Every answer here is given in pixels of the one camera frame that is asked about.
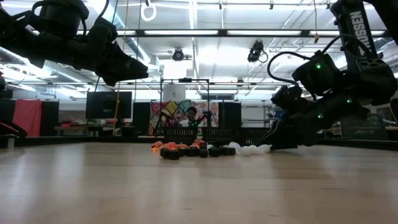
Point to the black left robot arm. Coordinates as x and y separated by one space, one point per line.
56 46

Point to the black overhead frame beam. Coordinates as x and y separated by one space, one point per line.
140 32

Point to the white box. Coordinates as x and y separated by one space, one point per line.
174 92

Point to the cluttered work table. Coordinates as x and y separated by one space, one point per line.
77 127

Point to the black table frame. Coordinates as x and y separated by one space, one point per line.
77 140

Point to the black background robot arm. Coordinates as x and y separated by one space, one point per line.
164 123
206 116

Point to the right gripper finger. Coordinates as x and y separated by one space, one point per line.
284 138
268 137

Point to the black metal rig frame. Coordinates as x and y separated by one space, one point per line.
185 80

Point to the black monitor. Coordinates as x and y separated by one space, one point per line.
109 104

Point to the black game piece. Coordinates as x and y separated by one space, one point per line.
202 145
227 151
163 153
192 151
173 154
203 153
182 152
214 152

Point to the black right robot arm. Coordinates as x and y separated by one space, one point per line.
357 31

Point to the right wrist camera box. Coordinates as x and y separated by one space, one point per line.
287 96

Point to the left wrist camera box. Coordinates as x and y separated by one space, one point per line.
105 31

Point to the black hanging device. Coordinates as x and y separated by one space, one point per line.
256 49

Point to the black overhead camera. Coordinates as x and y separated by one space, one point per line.
178 55

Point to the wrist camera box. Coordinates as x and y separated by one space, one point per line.
105 31
287 96

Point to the colourful patterned backdrop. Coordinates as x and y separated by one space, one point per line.
169 107

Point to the person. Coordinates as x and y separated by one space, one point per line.
191 112

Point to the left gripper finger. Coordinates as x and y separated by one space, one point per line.
133 71

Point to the red cloth panel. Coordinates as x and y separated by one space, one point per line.
27 116

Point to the orange translucent pumpkin piece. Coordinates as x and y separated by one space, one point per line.
157 146
198 142
170 145
183 145

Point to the yellow pole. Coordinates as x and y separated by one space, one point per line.
117 105

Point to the black partition panel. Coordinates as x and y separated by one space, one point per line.
141 118
49 118
230 113
6 109

